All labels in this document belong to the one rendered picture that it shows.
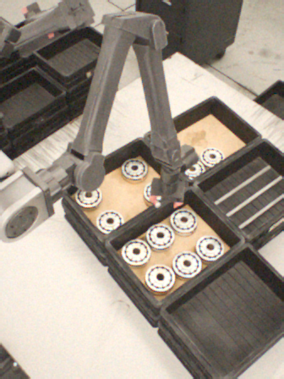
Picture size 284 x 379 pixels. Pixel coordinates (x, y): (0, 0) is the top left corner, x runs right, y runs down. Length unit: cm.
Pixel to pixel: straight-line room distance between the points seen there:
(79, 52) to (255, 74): 139
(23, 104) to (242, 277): 169
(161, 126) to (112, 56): 27
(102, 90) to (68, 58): 185
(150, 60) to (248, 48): 277
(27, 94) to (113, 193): 123
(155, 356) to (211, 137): 93
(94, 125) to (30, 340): 91
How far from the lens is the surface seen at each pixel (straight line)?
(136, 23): 117
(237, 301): 173
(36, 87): 300
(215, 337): 167
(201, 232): 183
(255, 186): 199
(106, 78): 115
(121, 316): 181
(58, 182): 114
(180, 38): 322
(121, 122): 232
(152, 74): 125
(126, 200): 188
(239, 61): 384
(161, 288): 168
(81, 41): 311
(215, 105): 216
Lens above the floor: 239
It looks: 55 degrees down
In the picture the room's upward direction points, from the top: 3 degrees clockwise
